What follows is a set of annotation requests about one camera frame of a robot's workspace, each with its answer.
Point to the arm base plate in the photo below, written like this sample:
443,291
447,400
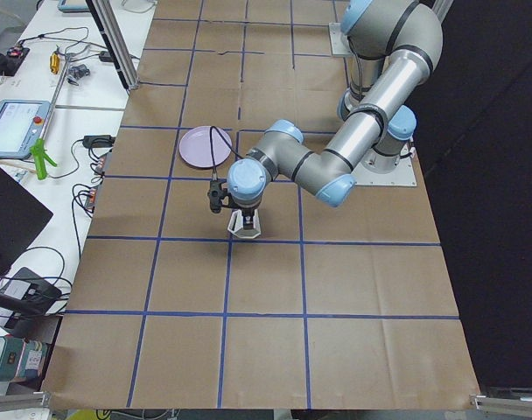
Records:
339,42
377,170

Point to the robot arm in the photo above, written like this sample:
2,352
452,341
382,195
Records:
407,34

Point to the lavender plate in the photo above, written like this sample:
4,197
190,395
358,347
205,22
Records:
201,148

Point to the green plastic clamp tool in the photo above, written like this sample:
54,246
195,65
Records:
41,158

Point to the long metal rod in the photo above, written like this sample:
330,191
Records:
56,93

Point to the yellow screwdriver handle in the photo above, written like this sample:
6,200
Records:
54,63

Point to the white angular cup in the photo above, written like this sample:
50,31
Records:
235,226

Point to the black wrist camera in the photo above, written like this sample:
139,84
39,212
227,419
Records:
216,195

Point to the teach pendant tablet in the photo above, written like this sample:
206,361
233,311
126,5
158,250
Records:
21,122

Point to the black power adapter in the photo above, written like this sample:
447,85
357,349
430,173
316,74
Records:
98,141

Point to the aluminium frame post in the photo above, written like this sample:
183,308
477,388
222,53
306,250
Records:
108,27

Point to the black monitor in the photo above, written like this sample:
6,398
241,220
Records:
22,219

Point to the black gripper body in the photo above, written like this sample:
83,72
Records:
247,213

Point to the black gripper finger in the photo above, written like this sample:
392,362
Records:
248,222

